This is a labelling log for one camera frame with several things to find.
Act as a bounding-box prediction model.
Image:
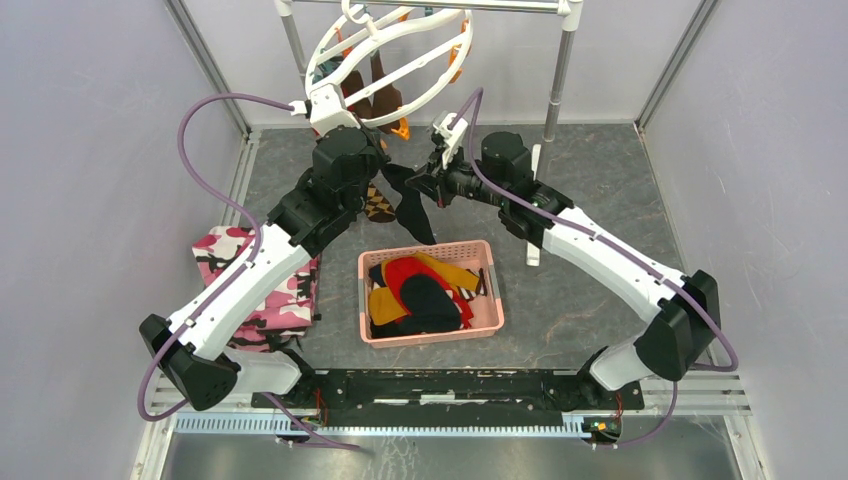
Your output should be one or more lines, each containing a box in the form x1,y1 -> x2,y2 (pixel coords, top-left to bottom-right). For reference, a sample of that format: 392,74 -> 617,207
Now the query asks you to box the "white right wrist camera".
432,111 -> 469,170

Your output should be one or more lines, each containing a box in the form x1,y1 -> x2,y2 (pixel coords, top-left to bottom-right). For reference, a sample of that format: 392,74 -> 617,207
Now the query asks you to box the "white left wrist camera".
289,84 -> 361,137

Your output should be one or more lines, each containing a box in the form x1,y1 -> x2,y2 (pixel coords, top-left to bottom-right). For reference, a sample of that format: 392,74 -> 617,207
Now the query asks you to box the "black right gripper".
406,140 -> 507,209

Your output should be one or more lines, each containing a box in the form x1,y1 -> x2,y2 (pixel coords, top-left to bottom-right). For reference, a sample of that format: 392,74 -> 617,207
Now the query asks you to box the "pink perforated plastic basket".
358,240 -> 505,348

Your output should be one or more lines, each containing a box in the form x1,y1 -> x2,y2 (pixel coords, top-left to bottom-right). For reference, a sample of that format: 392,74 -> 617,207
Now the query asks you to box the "yellow cloth in basket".
368,251 -> 484,327

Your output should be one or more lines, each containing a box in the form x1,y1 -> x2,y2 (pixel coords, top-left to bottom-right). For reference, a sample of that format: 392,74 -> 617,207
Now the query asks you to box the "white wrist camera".
289,84 -> 361,137
432,111 -> 469,170

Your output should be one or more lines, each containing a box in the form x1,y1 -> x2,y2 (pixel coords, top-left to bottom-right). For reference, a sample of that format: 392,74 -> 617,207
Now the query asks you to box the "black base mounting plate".
278,368 -> 645,428

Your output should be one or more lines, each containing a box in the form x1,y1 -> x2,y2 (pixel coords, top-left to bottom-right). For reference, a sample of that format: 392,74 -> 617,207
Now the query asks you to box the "white metal drying rack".
274,0 -> 584,268

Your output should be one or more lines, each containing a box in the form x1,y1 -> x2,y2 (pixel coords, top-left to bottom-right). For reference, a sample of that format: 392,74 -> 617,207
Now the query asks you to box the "black sock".
381,163 -> 437,245

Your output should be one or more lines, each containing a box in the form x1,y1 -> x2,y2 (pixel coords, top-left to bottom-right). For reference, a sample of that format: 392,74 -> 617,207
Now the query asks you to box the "pink camouflage folded cloth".
191,226 -> 321,353

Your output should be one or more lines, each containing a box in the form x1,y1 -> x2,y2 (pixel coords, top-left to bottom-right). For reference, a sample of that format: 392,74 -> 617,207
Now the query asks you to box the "white round clip hanger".
304,1 -> 474,131

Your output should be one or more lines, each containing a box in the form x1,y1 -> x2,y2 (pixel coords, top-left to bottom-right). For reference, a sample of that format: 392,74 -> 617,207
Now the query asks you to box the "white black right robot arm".
407,131 -> 720,408

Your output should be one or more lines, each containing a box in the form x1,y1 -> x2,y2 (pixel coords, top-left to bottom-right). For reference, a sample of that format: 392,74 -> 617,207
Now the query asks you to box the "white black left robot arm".
139,126 -> 389,411

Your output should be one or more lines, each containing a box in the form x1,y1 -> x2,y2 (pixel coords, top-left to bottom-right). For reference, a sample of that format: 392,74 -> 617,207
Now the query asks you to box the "argyle brown yellow sock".
364,183 -> 396,223

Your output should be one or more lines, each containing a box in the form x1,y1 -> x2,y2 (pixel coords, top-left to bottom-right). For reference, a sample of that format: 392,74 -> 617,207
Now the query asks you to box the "black cloth in basket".
368,258 -> 467,339

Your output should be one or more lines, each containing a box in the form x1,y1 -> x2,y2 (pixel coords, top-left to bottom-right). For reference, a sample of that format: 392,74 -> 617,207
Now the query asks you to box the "orange clothes clip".
391,117 -> 411,141
448,17 -> 473,84

